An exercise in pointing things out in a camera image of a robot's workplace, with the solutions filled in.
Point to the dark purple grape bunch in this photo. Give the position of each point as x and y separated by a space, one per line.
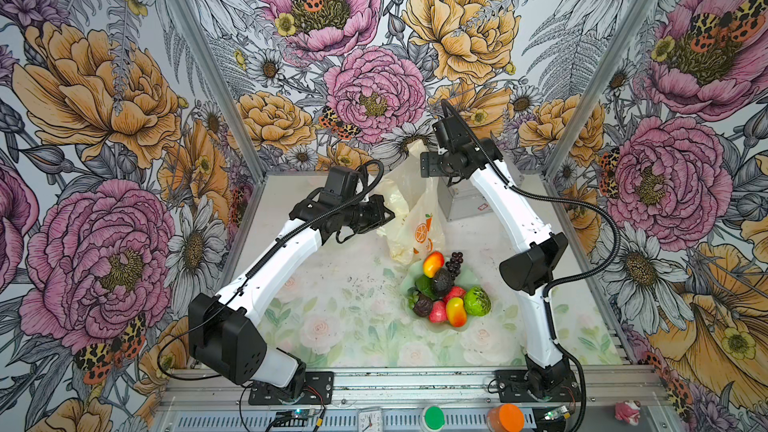
454 264

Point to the green leaf fruit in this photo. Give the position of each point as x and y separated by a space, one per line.
424 285

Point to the silver metal first aid case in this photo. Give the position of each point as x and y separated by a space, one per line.
465 201

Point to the red yellow mango lower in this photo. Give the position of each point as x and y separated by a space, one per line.
456 313

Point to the translucent plastic bag orange print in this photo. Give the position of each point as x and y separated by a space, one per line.
418 228

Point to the red yellow mango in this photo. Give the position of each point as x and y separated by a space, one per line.
456 313
432 264

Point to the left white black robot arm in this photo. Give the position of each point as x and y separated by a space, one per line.
223 332

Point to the orange round button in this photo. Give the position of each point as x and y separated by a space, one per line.
505 418

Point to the dark brown mangosteen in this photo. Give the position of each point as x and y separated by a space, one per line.
422 306

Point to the red yellow mango upper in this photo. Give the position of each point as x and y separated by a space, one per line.
432 264

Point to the pink red peach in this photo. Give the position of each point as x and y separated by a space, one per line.
438 312

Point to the small white clock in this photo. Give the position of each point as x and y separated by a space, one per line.
371 420

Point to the pink small toy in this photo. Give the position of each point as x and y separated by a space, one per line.
628 412

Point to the aluminium front rail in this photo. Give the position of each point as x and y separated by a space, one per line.
457 387

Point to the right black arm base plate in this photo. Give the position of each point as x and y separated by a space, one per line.
514 386

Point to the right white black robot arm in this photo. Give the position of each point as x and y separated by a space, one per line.
536 249

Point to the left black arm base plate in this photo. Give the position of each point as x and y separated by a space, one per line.
311 388

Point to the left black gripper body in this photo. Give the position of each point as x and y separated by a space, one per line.
365 216

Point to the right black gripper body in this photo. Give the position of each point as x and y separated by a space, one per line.
440 164

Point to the dark avocado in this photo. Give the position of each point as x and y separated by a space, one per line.
442 283

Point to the green round button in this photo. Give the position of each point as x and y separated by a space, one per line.
433 419

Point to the light green wavy plate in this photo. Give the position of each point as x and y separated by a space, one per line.
466 279

